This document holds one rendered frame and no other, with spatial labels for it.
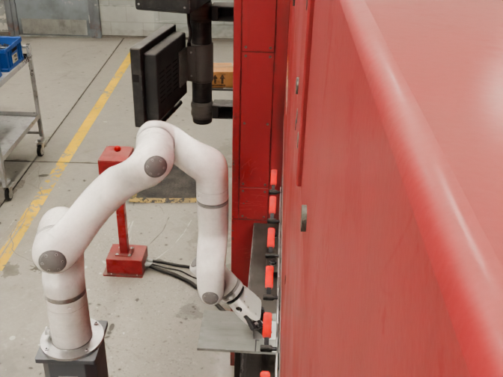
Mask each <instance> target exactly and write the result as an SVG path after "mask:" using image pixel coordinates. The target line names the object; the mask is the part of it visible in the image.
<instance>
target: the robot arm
mask: <svg viewBox="0 0 503 377"><path fill-rule="evenodd" d="M173 165H176V166H177V167H178V168H179V169H180V170H182V171H183V172H185V173H186V174H188V175H189V176H190V177H192V178H193V179H194V180H195V181H196V198H197V215H198V246H197V256H196V257H195V258H194V260H193V261H192V262H191V264H190V267H189V269H190V271H191V272H192V273H193V274H194V275H195V276H196V277H197V286H198V295H199V297H200V299H201V300H202V301H203V303H205V304H208V305H215V304H218V303H219V302H220V301H222V302H223V303H226V304H229V306H230V307H231V309H232V310H233V311H234V312H235V314H236V315H238V317H239V318H240V319H241V320H242V321H243V322H244V323H245V324H247V325H248V326H249V327H250V329H251V331H253V330H255V331H258V332H259V333H260V334H261V335H262V336H263V323H262V322H261V321H263V314H264V313H265V312H266V311H264V308H263V307H261V300H260V299H259V298H258V297H257V296H256V295H255V294H254V293H253V292H252V291H251V290H250V289H249V288H247V287H246V286H244V285H243V283H242V282H241V281H240V280H239V279H238V278H237V277H236V276H235V275H234V274H233V273H232V272H231V271H230V270H229V269H228V268H227V267H226V266H225V261H226V252H227V244H228V163H227V161H226V159H225V157H224V156H223V155H222V153H221V152H219V151H218V150H217V149H215V148H213V147H211V146H208V145H206V144H204V143H201V142H200V141H198V140H196V139H194V138H193V137H191V136H190V135H188V134H187V133H186V132H184V131H183V130H182V129H180V128H178V127H177V126H175V125H173V124H171V123H167V122H165V121H161V120H150V121H148V122H146V123H144V124H143V125H142V126H141V127H140V128H139V130H138V132H137V136H136V145H135V150H134V152H133V153H132V155H131V156H130V157H129V158H128V159H127V160H125V161H124V162H121V163H119V164H117V165H114V166H111V167H110V168H108V169H106V170H105V171H104V172H102V173H101V175H99V176H98V178H96V179H95V180H94V181H93V182H92V183H91V184H90V185H89V186H88V187H87V188H86V189H85V190H84V191H83V192H82V193H81V194H80V196H79V197H78V198H77V200H76V201H75V202H74V204H73V205H72V206H71V207H70V208H67V207H64V206H58V207H55V208H52V209H50V210H48V211H47V212H46V213H45V214H44V215H43V217H42V218H41V220H40V223H39V225H38V228H37V232H36V236H35V238H34V244H33V247H32V259H33V261H34V264H35V265H36V267H38V268H39V270H41V271H42V285H43V294H44V298H45V303H46V312H47V316H48V320H49V327H47V326H46V327H45V331H44V332H43V334H42V335H41V338H40V348H41V350H42V352H43V354H44V355H45V356H47V357H48V358H51V359H53V360H56V361H75V360H78V359H81V358H84V357H87V356H88V355H90V354H92V353H93V352H95V351H96V350H97V349H98V348H99V347H100V345H101V344H102V342H103V338H104V331H103V327H102V325H101V324H100V323H99V322H98V321H96V320H94V319H92V318H90V312H89V306H88V296H87V290H86V283H85V249H86V248H87V247H88V246H89V245H90V243H91V241H92V240H93V238H94V237H95V236H96V234H97V233H98V231H99V230H100V228H101V227H102V226H103V225H104V224H105V222H106V221H107V220H108V219H109V217H110V216H111V215H112V214H113V213H114V212H115V211H116V210H117V209H118V208H119V207H120V206H122V205H123V204H124V203H125V202H126V201H127V200H129V199H130V198H131V197H132V196H133V195H135V194H137V193H138V192H140V191H143V190H145V189H149V188H152V187H154V186H156V185H157V184H159V183H160V182H161V181H163V180H164V179H165V178H166V177H167V175H168V174H169V173H170V171H171V169H172V168H173ZM252 319H253V321H252ZM260 320H261V321H260ZM255 322H258V325H255Z"/></svg>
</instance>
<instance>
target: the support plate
mask: <svg viewBox="0 0 503 377"><path fill-rule="evenodd" d="M272 322H276V313H273V314H272ZM261 344H263V345H264V340H259V341H257V345H256V352H255V351H254V348H255V340H253V331H251V329H250V327H249V326H248V325H247V324H245V323H244V322H243V321H242V320H241V319H240V318H239V317H238V315H236V314H235V312H233V311H221V310H204V314H203V319H202V323H201V330H200V334H199V339H198V347H197V350H198V351H211V352H239V353H252V354H266V355H275V351H272V352H261V351H260V345H261ZM269 345H272V346H273V347H276V340H269Z"/></svg>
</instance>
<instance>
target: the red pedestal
mask: <svg viewBox="0 0 503 377"><path fill-rule="evenodd" d="M133 152H134V148H133V147H120V146H118V145H117V146H106V148H105V149H104V151H103V153H102V154H101V156H100V157H99V159H98V168H99V175H101V173H102V172H104V171H105V170H106V169H108V168H110V167H111V166H114V165H117V164H119V163H121V162H124V161H125V160H127V159H128V158H129V157H130V156H131V155H132V153H133ZM116 215H117V223H118V238H119V244H112V247H111V249H110V252H109V254H108V256H107V258H106V268H105V270H104V272H103V276H110V277H125V278H143V275H144V271H145V268H144V264H145V262H146V259H147V256H148V255H147V246H146V245H129V237H128V228H127V219H126V202H125V203H124V204H123V205H122V206H120V207H119V208H118V209H117V210H116Z"/></svg>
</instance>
